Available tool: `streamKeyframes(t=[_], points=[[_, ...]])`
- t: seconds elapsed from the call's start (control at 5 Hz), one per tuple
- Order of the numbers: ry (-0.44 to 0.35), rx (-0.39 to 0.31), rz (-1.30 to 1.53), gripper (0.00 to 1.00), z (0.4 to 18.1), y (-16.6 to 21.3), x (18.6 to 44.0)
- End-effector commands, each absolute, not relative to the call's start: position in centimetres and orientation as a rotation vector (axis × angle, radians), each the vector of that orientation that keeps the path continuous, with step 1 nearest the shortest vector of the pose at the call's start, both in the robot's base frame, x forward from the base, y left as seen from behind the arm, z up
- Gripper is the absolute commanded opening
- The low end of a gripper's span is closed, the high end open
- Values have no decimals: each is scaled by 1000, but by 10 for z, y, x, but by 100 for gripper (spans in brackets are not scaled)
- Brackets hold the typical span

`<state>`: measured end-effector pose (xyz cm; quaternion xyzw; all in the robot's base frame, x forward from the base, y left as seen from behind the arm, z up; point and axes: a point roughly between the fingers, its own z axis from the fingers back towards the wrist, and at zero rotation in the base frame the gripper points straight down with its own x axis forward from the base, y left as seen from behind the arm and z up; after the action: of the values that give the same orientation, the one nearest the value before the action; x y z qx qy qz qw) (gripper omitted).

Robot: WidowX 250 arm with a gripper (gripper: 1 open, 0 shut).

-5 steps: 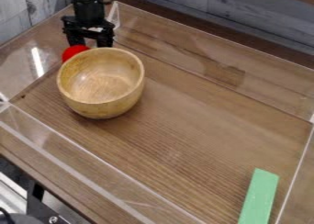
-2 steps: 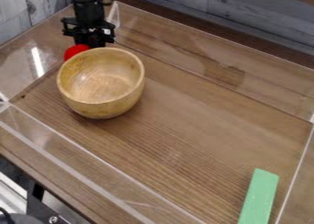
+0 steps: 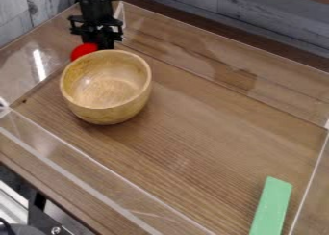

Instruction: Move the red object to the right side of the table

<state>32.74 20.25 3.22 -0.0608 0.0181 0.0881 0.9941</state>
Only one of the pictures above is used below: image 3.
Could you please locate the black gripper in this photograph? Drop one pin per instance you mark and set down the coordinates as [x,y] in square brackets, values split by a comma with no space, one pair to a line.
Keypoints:
[96,25]

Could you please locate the red ball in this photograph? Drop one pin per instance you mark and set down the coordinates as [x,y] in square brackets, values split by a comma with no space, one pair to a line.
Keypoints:
[82,50]

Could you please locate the wooden bowl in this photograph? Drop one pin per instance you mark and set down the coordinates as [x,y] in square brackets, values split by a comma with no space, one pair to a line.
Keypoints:
[106,86]

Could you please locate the clear acrylic tray walls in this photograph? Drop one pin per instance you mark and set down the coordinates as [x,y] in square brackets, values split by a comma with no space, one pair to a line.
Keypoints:
[236,116]

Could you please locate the green tape strip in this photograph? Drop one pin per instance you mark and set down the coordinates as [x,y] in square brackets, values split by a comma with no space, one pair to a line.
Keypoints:
[269,216]

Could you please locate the clear acrylic corner bracket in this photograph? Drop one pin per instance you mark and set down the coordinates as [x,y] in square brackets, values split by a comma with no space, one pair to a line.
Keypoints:
[120,13]

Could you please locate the black metal bracket with screw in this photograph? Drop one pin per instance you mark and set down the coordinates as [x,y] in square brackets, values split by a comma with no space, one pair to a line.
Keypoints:
[41,220]

